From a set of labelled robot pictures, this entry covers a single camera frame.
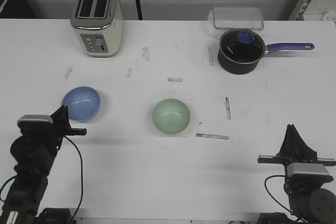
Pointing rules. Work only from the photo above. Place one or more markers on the blue plastic bowl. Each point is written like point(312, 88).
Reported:
point(83, 103)

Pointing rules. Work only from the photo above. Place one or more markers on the cream two-slot toaster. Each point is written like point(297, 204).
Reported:
point(98, 25)

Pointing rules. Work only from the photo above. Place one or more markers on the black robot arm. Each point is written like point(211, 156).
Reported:
point(35, 152)
point(227, 164)

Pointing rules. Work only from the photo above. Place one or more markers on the dark blue saucepan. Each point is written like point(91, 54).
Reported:
point(244, 68)

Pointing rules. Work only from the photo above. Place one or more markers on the clear plastic food container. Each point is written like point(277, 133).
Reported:
point(230, 17)

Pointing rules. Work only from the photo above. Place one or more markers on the green plastic bowl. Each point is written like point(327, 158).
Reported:
point(171, 116)

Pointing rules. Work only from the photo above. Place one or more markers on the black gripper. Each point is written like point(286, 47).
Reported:
point(51, 134)
point(303, 153)

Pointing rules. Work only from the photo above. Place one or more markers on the glass pot lid blue knob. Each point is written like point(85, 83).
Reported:
point(242, 46)

